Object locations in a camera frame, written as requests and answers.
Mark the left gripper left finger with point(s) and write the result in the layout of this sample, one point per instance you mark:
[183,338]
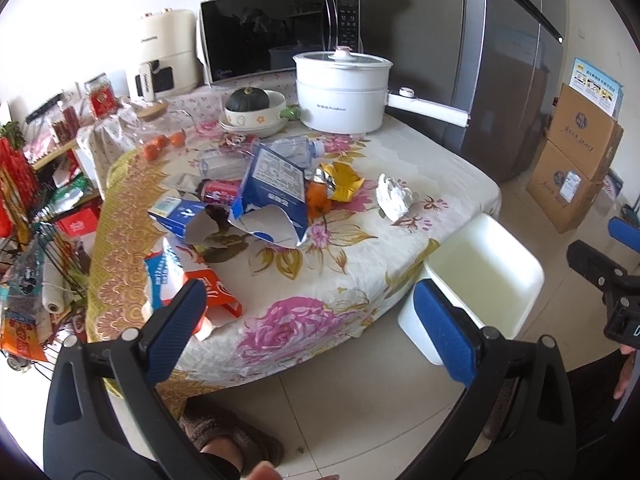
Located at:
[82,437]

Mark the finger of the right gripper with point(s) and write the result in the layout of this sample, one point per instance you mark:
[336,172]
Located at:
[596,268]
[625,233]

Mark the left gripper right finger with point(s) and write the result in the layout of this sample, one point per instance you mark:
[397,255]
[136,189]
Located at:
[515,417]

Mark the red blue snack box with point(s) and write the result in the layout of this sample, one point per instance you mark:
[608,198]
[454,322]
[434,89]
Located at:
[172,271]

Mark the white paper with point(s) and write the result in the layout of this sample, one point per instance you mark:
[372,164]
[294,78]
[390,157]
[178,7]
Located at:
[393,198]

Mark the white plastic trash bin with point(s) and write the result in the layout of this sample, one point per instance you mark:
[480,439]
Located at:
[486,271]

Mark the person's right hand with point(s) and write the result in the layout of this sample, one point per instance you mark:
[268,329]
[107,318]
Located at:
[625,358]

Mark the lower cardboard box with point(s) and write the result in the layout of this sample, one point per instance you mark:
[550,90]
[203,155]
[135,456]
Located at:
[561,190]

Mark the cardboard box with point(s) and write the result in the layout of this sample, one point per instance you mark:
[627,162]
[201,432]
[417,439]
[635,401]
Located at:
[584,133]
[561,190]

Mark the upper cardboard box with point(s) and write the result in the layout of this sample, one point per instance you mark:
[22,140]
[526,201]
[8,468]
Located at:
[584,133]

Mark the brown slipper foot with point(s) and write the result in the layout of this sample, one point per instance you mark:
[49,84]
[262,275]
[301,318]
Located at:
[228,443]

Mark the blue white poster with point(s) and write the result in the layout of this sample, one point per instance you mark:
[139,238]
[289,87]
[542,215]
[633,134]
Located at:
[596,86]

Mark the small blue milk carton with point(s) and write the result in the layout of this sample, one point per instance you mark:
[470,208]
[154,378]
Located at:
[189,220]

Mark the grey refrigerator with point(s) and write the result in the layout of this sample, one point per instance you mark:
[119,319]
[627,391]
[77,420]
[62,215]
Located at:
[509,67]

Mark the red soda can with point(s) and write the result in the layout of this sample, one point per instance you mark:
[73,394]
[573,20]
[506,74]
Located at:
[219,192]
[237,143]

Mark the floral tablecloth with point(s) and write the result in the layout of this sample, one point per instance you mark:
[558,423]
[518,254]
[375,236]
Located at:
[301,294]

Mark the small orange fruit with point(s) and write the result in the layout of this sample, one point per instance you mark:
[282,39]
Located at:
[150,152]
[161,141]
[178,139]

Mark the large blue white carton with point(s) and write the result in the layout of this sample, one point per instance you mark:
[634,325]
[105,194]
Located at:
[271,202]

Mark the yellow foil wrapper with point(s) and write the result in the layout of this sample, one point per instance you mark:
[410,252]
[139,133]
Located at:
[341,181]

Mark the glass pitcher with wooden lid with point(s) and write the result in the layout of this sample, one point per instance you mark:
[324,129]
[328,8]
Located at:
[143,123]

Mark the white electric cooking pot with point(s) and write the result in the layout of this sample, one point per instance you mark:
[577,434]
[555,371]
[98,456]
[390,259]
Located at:
[343,92]

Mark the clear plastic water bottle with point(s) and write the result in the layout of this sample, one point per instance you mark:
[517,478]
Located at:
[299,150]

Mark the white floral bowl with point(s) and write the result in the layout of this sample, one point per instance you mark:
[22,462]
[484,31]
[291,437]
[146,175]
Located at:
[262,123]

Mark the dark green squash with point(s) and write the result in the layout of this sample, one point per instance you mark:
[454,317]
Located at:
[247,99]

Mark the cream air fryer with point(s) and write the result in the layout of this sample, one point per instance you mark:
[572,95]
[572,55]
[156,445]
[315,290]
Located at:
[163,58]

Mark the black microwave oven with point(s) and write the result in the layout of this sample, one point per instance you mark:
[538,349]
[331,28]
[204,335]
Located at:
[244,37]

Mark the black wire rack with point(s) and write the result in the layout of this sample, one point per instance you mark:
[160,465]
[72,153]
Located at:
[47,207]

